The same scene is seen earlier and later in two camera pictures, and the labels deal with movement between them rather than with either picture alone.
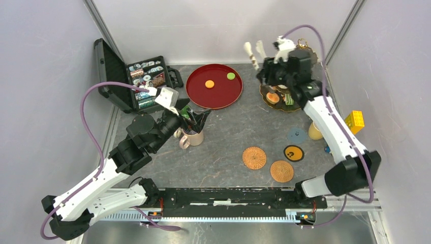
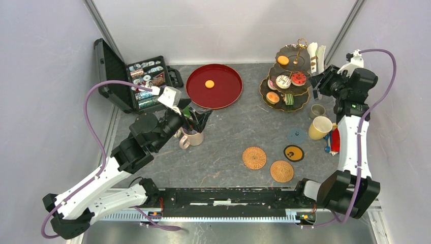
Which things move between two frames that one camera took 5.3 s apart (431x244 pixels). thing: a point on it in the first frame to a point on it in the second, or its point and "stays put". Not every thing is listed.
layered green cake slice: x=288 y=100 stays put
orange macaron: x=209 y=84 stays put
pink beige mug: x=192 y=138 stays put
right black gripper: x=267 y=69 to x=321 y=82
